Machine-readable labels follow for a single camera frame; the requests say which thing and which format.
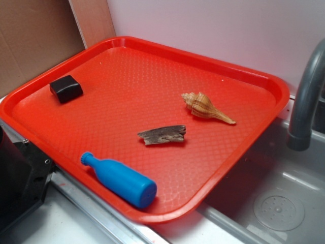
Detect blue plastic toy bottle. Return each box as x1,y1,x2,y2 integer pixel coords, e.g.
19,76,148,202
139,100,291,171
81,152,157,208

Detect grey curved faucet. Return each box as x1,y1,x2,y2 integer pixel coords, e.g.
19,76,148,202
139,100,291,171
287,40,324,151

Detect red plastic tray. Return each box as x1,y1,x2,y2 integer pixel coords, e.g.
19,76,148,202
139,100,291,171
1,37,289,224

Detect brown cardboard panel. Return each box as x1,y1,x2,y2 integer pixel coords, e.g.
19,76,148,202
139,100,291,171
1,1,116,97

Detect brown driftwood piece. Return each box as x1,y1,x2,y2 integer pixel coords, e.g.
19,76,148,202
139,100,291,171
137,125,186,145

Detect black rounded block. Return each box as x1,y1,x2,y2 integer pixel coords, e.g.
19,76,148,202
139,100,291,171
49,75,83,104

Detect grey plastic sink basin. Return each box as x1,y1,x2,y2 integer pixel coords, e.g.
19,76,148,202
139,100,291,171
152,116,325,244

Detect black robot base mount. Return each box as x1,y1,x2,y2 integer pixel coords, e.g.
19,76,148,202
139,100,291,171
1,129,53,233

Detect tan spiral seashell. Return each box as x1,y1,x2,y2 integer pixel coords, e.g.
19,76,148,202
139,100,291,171
181,92,236,125

